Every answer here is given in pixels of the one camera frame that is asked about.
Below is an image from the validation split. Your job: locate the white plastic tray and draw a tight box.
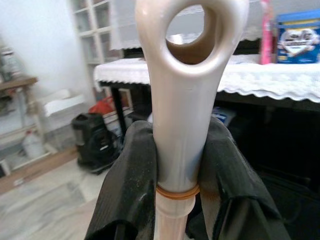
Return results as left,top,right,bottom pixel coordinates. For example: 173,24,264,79
42,89,86,118

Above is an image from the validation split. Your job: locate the white lace tablecloth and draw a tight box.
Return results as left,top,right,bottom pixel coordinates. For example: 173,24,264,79
93,53,320,103

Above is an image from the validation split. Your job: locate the blue printed carton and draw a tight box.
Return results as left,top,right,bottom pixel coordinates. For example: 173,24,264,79
275,10,320,65

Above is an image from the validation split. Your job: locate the beige broom with loop handle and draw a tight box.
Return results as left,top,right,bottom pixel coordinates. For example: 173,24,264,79
134,0,250,240

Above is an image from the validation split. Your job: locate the pink plastic package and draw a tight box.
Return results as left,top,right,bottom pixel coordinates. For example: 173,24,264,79
259,0,275,65

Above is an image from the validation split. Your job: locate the white rack with wooden shelf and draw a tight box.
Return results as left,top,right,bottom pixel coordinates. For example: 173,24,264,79
0,76,60,176

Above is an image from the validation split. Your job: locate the white glass door cabinet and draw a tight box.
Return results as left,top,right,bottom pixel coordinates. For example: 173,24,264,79
71,0,121,101

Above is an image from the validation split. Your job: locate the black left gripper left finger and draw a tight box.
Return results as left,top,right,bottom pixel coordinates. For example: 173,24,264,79
84,120,159,240

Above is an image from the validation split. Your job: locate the white plastic jug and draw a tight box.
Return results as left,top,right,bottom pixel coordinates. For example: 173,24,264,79
21,130,46,159

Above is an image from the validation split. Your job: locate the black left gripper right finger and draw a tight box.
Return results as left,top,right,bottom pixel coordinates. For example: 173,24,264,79
187,116,292,240

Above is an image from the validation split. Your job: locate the black floor appliance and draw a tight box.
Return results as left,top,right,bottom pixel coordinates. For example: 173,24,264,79
71,112,123,175

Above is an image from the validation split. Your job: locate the blue and white package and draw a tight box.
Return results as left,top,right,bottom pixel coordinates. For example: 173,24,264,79
211,106,237,127

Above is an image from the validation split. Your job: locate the black table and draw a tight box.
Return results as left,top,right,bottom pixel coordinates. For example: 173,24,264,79
101,81,320,142

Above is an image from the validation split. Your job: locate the red plastic bag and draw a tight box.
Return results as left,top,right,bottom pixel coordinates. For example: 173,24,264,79
88,96,115,115

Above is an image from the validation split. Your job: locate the orange rubber band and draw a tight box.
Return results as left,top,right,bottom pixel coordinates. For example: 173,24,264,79
156,186,201,201

